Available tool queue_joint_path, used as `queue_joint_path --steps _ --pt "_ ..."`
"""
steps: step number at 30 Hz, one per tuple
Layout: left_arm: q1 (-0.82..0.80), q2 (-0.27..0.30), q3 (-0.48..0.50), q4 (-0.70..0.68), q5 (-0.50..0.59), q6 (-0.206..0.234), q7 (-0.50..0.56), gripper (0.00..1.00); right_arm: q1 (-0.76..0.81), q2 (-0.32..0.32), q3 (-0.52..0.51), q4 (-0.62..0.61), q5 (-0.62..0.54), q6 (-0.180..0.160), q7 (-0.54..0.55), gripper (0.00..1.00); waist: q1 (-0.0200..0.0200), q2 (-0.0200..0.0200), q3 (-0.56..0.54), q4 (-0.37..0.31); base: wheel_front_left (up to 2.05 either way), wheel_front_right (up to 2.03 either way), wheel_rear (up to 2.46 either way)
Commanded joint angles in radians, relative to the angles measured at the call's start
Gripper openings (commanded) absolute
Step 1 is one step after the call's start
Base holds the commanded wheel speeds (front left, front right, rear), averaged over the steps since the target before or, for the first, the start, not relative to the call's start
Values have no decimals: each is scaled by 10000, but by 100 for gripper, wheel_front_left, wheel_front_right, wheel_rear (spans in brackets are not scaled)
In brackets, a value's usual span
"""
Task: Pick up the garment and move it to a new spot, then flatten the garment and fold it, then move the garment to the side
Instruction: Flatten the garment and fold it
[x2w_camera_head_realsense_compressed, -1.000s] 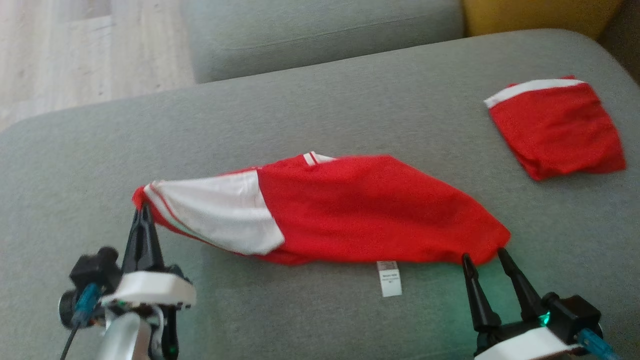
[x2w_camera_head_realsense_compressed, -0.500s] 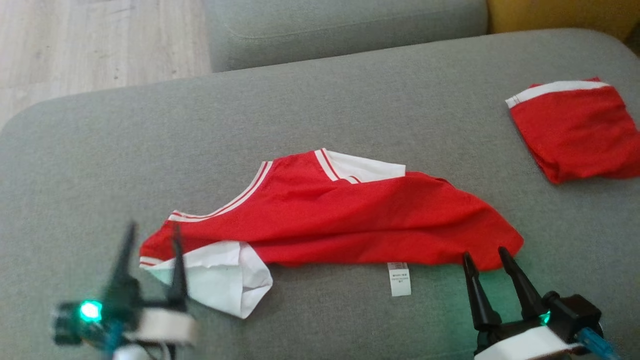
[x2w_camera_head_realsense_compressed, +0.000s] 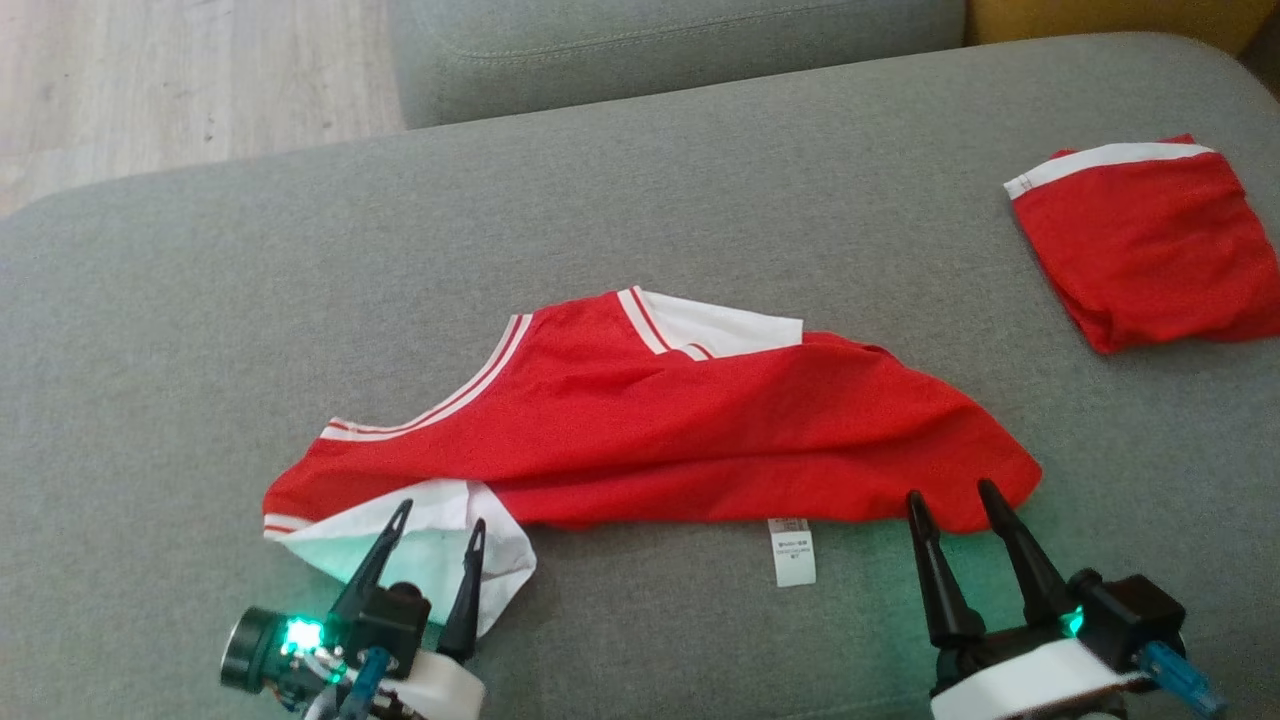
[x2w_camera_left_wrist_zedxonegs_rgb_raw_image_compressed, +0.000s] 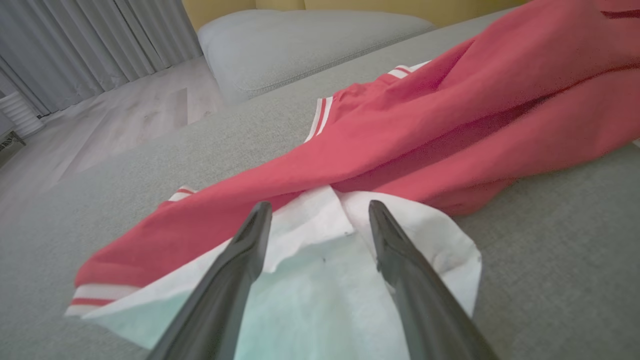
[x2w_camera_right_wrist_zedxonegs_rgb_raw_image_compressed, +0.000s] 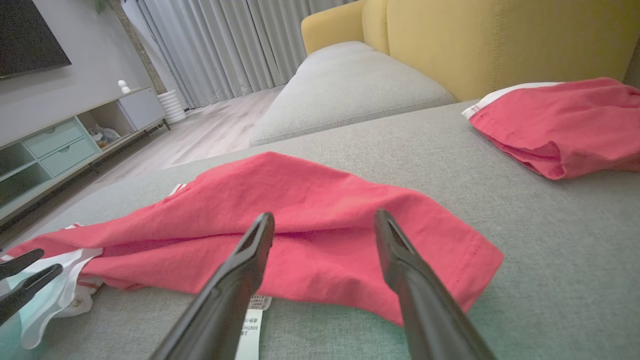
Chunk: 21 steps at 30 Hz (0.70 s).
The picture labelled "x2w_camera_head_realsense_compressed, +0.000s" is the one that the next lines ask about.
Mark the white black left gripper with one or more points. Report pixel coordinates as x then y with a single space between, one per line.
445 690

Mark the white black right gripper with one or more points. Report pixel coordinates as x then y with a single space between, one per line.
1020 685

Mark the red jersey with white trim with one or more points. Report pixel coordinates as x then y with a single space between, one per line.
700 430

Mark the red shorts with white trim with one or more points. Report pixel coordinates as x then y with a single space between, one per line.
1140 250

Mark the large grey sofa seat cushion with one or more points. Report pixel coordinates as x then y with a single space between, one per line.
300 300

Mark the yellow sofa backrest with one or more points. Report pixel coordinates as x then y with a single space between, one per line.
1100 15

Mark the grey sofa back cushion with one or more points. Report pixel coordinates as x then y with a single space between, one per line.
650 50

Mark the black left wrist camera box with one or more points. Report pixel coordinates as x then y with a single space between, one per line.
392 625

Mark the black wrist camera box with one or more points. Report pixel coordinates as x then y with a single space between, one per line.
392 625
1130 610

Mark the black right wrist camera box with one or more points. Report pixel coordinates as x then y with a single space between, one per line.
1130 610

